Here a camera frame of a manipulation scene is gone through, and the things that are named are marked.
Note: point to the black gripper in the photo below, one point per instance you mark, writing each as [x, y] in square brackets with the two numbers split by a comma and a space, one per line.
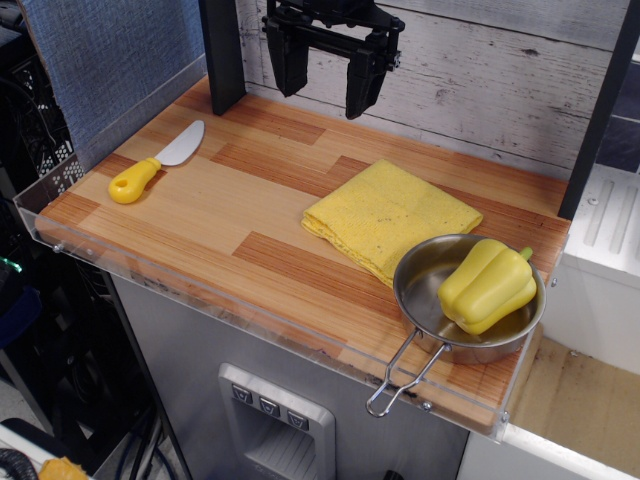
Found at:
[359, 28]

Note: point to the small steel pan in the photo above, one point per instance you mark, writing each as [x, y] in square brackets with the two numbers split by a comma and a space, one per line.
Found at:
[416, 281]

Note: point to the yellow plastic bell pepper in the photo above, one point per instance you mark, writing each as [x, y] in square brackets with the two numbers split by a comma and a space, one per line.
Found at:
[492, 282]

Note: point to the folded yellow cloth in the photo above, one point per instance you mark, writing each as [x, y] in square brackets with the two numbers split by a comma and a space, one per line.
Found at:
[380, 214]

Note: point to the blue fabric divider panel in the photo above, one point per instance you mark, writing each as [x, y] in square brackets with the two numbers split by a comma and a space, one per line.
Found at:
[115, 65]

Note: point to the clear acrylic table guard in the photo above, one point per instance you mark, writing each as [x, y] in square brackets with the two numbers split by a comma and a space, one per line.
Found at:
[221, 232]

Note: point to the grey toy fridge dispenser panel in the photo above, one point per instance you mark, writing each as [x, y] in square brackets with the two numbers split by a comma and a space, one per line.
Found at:
[276, 433]

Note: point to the white toy sink counter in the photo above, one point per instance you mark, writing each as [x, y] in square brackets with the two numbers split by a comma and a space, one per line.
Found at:
[574, 412]

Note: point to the black vertical post left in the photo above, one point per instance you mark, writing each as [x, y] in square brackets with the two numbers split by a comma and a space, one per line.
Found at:
[220, 27]

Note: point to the black vertical post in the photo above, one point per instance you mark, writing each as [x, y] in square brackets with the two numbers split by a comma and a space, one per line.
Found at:
[220, 27]
[612, 84]

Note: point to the yellow handled toy knife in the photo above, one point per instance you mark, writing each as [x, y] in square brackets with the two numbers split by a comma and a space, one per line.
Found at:
[128, 186]

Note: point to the black vertical post right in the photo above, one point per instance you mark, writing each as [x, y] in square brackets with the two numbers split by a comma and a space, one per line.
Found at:
[612, 84]

